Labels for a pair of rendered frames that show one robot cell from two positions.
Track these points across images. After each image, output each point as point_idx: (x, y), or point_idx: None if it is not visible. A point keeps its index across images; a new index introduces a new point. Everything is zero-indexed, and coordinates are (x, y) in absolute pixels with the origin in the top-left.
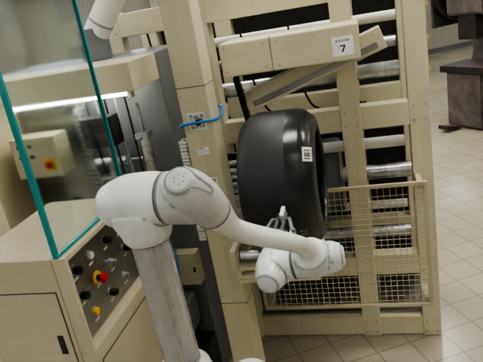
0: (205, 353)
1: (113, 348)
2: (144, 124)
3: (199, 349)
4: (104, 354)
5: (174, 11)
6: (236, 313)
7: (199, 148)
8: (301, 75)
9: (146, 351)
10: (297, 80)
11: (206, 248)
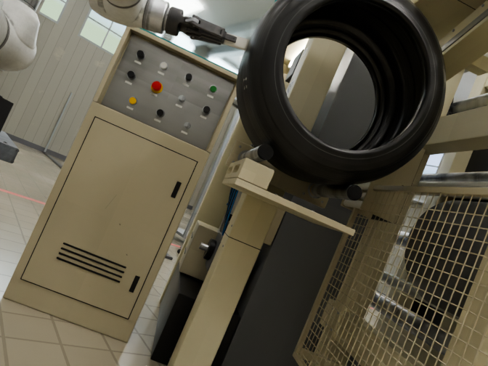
0: (22, 6)
1: (110, 125)
2: (335, 78)
3: (27, 6)
4: (100, 116)
5: None
6: (220, 248)
7: (305, 49)
8: (486, 9)
9: (140, 184)
10: (478, 17)
11: (306, 235)
